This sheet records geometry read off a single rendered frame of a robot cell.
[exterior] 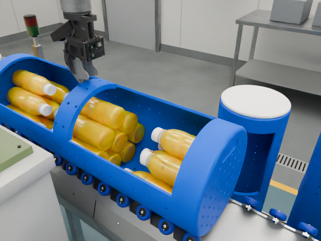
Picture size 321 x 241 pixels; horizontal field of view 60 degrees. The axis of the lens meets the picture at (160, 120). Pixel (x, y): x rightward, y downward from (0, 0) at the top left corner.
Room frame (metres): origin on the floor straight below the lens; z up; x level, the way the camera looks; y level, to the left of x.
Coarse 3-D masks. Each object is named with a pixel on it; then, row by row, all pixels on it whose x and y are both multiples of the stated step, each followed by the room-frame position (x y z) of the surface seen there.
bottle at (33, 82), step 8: (16, 72) 0.96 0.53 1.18; (24, 72) 0.95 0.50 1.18; (16, 80) 0.94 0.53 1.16; (24, 80) 0.91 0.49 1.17; (32, 80) 0.90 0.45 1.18; (40, 80) 0.89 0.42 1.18; (48, 80) 0.92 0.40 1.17; (24, 88) 0.92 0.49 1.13; (32, 88) 0.88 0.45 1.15; (40, 88) 0.87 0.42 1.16
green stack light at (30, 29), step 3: (27, 27) 1.51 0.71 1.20; (30, 27) 1.51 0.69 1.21; (33, 27) 1.52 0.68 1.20; (36, 27) 1.53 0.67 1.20; (27, 30) 1.51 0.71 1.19; (30, 30) 1.51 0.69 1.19; (33, 30) 1.51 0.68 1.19; (36, 30) 1.52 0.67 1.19; (27, 33) 1.52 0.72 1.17; (30, 33) 1.51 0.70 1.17; (33, 33) 1.51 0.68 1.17; (36, 33) 1.52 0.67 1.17; (39, 33) 1.54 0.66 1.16
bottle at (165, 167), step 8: (152, 160) 0.53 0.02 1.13; (160, 160) 0.52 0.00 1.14; (168, 160) 0.51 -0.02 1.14; (176, 160) 0.52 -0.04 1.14; (152, 168) 0.51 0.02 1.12; (160, 168) 0.50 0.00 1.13; (168, 168) 0.49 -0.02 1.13; (176, 168) 0.49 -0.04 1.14; (160, 176) 0.49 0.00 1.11; (168, 176) 0.48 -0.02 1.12; (168, 184) 0.48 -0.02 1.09
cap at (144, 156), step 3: (144, 153) 0.56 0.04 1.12; (147, 153) 0.56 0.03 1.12; (150, 153) 0.56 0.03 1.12; (141, 156) 0.55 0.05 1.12; (144, 156) 0.55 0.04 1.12; (147, 156) 0.55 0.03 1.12; (141, 159) 0.55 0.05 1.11; (144, 159) 0.55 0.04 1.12; (141, 162) 0.55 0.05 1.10; (144, 162) 0.54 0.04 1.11; (144, 165) 0.55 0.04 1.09
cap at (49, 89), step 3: (48, 84) 0.88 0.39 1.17; (51, 84) 0.89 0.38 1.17; (45, 87) 0.87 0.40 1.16; (48, 87) 0.87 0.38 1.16; (51, 87) 0.88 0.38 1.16; (54, 87) 0.88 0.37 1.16; (45, 90) 0.86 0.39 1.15; (48, 90) 0.86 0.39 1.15; (51, 90) 0.87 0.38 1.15; (54, 90) 0.88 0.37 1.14; (45, 93) 0.87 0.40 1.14; (48, 93) 0.86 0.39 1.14; (51, 93) 0.87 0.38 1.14; (54, 93) 0.88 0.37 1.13
